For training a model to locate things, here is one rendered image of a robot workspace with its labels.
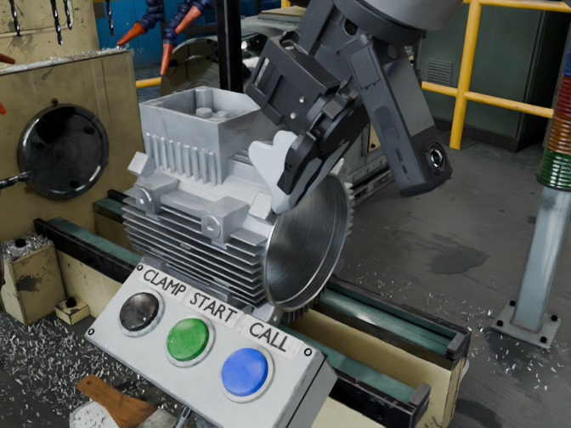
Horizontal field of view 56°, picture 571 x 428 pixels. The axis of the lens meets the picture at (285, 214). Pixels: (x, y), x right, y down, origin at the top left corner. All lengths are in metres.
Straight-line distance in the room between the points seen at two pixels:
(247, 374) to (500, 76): 3.69
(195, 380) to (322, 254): 0.33
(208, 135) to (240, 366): 0.28
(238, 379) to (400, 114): 0.21
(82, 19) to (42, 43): 0.09
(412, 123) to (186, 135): 0.27
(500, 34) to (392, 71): 3.53
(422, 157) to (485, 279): 0.59
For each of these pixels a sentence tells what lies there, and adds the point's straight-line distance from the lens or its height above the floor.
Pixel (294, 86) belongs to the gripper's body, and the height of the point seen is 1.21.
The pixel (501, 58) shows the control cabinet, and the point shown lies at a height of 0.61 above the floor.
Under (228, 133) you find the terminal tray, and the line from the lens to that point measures 0.56.
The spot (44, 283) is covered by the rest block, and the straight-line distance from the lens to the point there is 0.87.
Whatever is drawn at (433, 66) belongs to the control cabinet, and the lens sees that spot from 4.21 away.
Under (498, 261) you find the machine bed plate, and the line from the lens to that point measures 1.02.
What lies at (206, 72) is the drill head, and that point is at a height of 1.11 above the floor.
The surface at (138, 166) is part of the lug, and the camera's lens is 0.62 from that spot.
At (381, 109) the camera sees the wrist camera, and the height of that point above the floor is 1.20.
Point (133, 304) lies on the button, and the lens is 0.41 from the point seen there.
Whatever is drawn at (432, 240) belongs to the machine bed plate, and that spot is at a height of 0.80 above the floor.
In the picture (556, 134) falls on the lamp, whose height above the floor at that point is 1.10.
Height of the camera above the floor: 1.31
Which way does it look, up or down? 27 degrees down
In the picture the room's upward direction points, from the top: straight up
